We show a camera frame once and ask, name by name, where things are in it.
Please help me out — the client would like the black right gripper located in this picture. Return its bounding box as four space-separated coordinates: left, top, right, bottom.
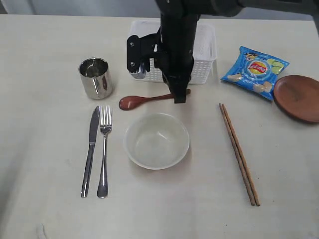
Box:
159 13 199 104

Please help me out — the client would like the white plastic lattice basket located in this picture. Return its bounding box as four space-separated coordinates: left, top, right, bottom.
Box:
129 20 217 85

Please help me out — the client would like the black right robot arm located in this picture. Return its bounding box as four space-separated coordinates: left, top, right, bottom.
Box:
156 0 319 104

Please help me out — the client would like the brown wooden spoon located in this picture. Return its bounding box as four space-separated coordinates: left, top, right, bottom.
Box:
118 88 191 112

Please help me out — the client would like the silver foil packet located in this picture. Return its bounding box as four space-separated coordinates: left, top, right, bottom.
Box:
78 57 113 100

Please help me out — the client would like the silver metal table knife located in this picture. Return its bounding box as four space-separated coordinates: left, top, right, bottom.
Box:
81 106 100 198

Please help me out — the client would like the brown wooden chopstick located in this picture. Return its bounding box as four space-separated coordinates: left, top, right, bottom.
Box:
222 104 261 207
219 103 256 206

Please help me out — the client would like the blue potato chips bag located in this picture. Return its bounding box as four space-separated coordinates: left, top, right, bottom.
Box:
221 46 290 101

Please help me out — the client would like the silver metal fork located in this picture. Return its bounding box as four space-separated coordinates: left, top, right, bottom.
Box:
97 105 112 198

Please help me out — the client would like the white speckled ceramic bowl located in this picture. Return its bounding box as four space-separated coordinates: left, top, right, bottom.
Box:
123 113 190 170

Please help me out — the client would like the dark brown round plate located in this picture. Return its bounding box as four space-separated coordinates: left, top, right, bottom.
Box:
273 75 319 123

